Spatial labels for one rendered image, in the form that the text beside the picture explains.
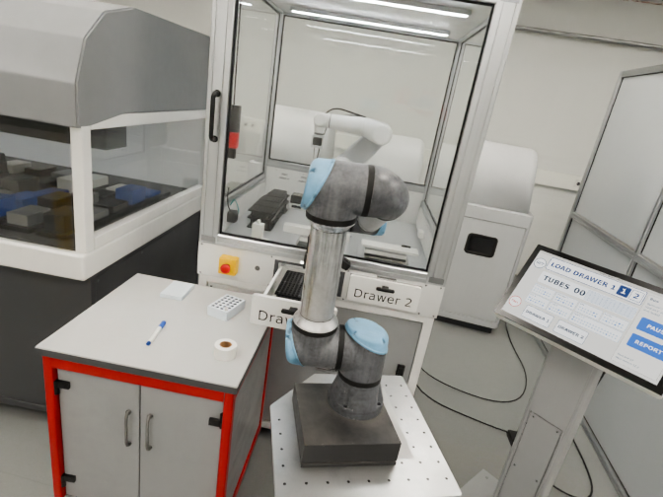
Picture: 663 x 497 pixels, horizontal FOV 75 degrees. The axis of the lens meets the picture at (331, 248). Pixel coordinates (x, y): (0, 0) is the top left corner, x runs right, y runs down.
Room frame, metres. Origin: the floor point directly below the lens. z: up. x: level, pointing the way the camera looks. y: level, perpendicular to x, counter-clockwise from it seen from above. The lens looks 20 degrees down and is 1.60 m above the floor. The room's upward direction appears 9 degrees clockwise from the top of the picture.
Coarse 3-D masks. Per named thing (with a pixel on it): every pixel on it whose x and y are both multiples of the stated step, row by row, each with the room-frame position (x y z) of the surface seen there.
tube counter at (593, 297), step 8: (576, 288) 1.36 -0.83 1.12; (584, 288) 1.35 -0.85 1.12; (576, 296) 1.34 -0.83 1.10; (584, 296) 1.33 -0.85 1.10; (592, 296) 1.32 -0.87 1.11; (600, 296) 1.31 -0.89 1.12; (600, 304) 1.29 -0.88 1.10; (608, 304) 1.28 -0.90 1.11; (616, 304) 1.27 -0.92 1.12; (624, 304) 1.26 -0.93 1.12; (616, 312) 1.25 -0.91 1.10; (624, 312) 1.24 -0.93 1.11; (632, 312) 1.23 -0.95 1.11
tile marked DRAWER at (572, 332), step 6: (558, 324) 1.28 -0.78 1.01; (564, 324) 1.28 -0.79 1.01; (570, 324) 1.27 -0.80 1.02; (552, 330) 1.28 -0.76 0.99; (558, 330) 1.27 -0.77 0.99; (564, 330) 1.26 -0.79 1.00; (570, 330) 1.26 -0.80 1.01; (576, 330) 1.25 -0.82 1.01; (582, 330) 1.24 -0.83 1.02; (564, 336) 1.25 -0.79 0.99; (570, 336) 1.24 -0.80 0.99; (576, 336) 1.23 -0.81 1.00; (582, 336) 1.23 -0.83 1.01; (576, 342) 1.22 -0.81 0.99; (582, 342) 1.21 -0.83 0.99
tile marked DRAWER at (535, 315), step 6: (528, 306) 1.37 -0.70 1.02; (528, 312) 1.35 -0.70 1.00; (534, 312) 1.35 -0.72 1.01; (540, 312) 1.34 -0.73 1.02; (528, 318) 1.34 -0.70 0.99; (534, 318) 1.33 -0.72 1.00; (540, 318) 1.32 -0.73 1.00; (546, 318) 1.32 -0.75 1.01; (552, 318) 1.31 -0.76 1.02; (540, 324) 1.31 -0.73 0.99; (546, 324) 1.30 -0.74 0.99
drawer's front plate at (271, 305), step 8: (256, 296) 1.29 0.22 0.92; (264, 296) 1.29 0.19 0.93; (272, 296) 1.30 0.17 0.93; (256, 304) 1.29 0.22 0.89; (264, 304) 1.29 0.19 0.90; (272, 304) 1.29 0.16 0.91; (280, 304) 1.29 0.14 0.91; (288, 304) 1.29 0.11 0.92; (296, 304) 1.28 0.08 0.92; (256, 312) 1.29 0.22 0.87; (272, 312) 1.29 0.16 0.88; (280, 312) 1.29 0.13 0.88; (336, 312) 1.28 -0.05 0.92; (256, 320) 1.29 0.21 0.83; (264, 320) 1.29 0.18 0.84; (272, 320) 1.29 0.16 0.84; (280, 320) 1.29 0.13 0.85; (280, 328) 1.29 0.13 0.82
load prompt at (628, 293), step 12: (552, 264) 1.46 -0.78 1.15; (564, 264) 1.44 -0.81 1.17; (576, 276) 1.39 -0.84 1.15; (588, 276) 1.37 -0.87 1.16; (600, 276) 1.36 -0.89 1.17; (600, 288) 1.33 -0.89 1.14; (612, 288) 1.31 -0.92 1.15; (624, 288) 1.30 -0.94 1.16; (636, 288) 1.29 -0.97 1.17; (636, 300) 1.26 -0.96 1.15
